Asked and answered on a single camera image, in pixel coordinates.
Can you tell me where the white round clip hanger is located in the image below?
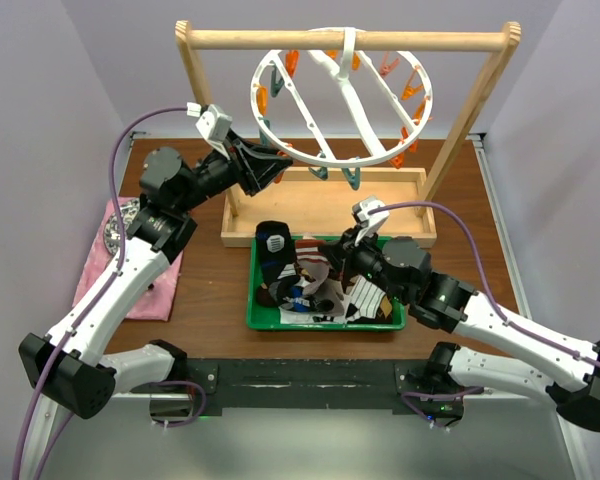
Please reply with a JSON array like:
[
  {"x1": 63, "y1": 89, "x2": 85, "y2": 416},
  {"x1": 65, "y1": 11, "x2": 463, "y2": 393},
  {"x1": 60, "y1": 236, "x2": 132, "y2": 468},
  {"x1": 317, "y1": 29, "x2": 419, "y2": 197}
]
[{"x1": 249, "y1": 25, "x2": 435, "y2": 190}]

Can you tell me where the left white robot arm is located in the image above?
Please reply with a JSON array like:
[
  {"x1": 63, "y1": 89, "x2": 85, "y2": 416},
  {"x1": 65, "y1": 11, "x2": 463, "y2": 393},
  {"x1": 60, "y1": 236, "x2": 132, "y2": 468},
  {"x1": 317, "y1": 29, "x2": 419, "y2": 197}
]
[{"x1": 18, "y1": 132, "x2": 293, "y2": 419}]

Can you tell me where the black blue sports sock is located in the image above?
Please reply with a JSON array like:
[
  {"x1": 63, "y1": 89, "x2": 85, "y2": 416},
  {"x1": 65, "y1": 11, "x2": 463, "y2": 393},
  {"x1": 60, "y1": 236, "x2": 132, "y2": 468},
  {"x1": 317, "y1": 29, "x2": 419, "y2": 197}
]
[{"x1": 255, "y1": 220, "x2": 300, "y2": 304}]

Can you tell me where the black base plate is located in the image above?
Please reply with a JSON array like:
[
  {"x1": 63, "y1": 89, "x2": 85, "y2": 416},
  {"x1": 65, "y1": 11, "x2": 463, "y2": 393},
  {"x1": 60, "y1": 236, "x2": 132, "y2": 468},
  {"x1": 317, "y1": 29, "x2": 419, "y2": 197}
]
[{"x1": 128, "y1": 357, "x2": 485, "y2": 419}]

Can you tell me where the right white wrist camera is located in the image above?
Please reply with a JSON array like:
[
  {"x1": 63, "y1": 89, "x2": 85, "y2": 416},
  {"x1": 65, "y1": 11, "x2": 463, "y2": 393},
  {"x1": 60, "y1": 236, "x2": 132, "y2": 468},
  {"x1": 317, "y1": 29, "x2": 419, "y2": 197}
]
[{"x1": 352, "y1": 195, "x2": 389, "y2": 243}]

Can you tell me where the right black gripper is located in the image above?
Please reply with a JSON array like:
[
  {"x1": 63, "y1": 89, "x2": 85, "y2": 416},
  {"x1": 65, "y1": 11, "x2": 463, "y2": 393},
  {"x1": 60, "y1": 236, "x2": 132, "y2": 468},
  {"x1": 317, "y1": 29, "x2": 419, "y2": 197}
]
[{"x1": 318, "y1": 223, "x2": 409, "y2": 303}]

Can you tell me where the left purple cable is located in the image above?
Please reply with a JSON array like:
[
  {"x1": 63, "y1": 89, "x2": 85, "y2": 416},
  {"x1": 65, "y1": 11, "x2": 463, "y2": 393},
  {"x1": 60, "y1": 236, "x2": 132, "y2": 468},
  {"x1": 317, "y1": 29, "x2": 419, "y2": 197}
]
[{"x1": 12, "y1": 106, "x2": 209, "y2": 480}]

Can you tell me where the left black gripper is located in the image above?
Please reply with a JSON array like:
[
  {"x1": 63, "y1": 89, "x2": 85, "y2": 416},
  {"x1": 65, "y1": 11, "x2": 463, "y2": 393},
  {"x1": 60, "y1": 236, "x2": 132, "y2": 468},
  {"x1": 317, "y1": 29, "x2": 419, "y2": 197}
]
[{"x1": 176, "y1": 128, "x2": 293, "y2": 213}]

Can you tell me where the white black striped sock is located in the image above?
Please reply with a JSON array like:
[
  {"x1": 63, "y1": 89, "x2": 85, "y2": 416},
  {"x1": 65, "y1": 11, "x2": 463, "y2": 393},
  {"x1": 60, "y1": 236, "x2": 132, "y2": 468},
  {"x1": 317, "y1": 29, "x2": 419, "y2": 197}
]
[{"x1": 345, "y1": 276, "x2": 393, "y2": 324}]

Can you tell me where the pink cloth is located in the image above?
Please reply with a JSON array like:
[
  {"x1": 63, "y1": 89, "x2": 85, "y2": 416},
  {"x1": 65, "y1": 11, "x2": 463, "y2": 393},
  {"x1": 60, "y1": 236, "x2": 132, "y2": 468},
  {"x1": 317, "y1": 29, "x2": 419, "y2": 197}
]
[{"x1": 72, "y1": 200, "x2": 183, "y2": 321}]

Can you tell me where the blue patterned plate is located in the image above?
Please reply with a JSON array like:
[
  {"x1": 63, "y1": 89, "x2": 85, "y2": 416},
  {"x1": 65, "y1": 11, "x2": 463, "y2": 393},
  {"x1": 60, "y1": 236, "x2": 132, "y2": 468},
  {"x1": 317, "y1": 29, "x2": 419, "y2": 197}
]
[{"x1": 102, "y1": 198, "x2": 140, "y2": 256}]

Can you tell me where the green plastic bin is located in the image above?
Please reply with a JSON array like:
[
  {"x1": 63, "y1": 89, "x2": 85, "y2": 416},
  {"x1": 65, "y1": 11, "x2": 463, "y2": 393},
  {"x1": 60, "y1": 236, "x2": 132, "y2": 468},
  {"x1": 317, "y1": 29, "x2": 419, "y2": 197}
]
[{"x1": 246, "y1": 240, "x2": 407, "y2": 332}]

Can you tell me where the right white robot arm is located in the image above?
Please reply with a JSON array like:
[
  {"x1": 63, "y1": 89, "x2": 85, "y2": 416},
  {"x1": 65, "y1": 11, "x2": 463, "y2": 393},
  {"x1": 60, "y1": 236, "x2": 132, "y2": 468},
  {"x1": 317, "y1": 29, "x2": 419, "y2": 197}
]
[{"x1": 319, "y1": 229, "x2": 600, "y2": 433}]

